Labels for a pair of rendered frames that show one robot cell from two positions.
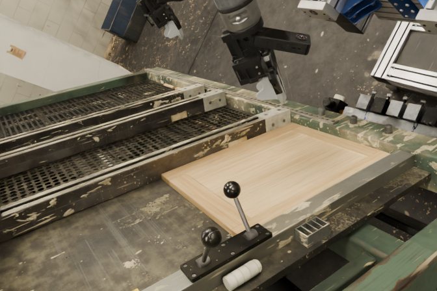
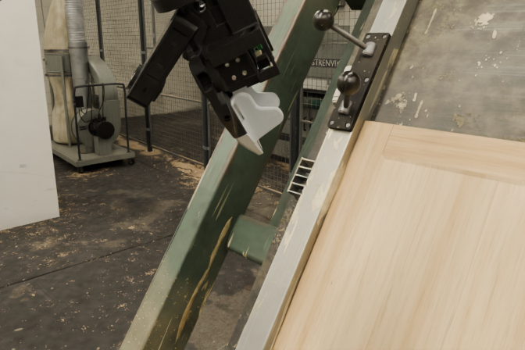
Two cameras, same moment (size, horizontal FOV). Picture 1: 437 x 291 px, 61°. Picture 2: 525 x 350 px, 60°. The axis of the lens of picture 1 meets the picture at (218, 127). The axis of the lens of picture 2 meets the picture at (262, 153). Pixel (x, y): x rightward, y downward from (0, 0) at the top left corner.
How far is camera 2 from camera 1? 1.19 m
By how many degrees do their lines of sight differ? 112
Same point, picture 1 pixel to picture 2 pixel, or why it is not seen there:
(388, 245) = (254, 238)
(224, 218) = (416, 134)
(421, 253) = (207, 180)
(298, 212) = (318, 181)
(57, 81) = not seen: outside the picture
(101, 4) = not seen: outside the picture
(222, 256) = (356, 67)
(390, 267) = (226, 149)
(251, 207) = (398, 178)
